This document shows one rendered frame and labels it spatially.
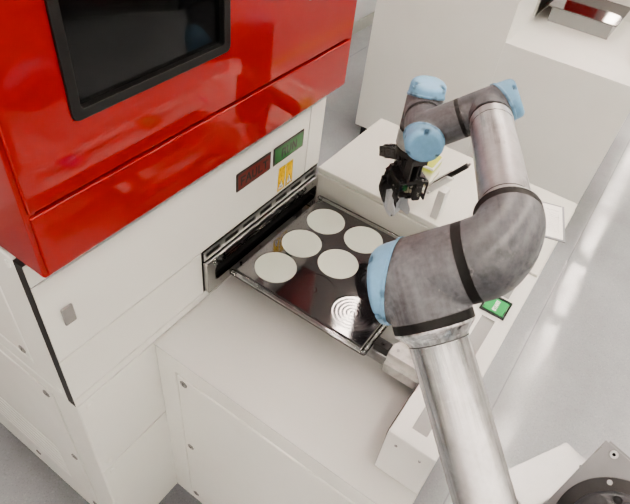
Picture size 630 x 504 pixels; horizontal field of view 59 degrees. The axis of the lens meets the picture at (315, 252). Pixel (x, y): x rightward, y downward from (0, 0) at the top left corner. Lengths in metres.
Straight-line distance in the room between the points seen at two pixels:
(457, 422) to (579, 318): 2.05
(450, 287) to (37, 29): 0.57
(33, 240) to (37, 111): 0.18
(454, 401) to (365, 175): 0.86
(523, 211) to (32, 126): 0.62
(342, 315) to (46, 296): 0.60
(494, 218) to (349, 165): 0.83
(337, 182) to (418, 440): 0.74
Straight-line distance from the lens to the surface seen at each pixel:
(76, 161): 0.81
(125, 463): 1.54
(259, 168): 1.26
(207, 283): 1.30
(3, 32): 0.70
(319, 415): 1.18
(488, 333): 1.22
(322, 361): 1.25
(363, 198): 1.47
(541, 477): 1.25
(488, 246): 0.73
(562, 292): 2.88
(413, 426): 1.05
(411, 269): 0.75
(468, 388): 0.78
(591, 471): 1.04
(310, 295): 1.26
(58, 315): 1.02
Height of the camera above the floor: 1.85
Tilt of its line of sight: 44 degrees down
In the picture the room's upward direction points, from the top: 8 degrees clockwise
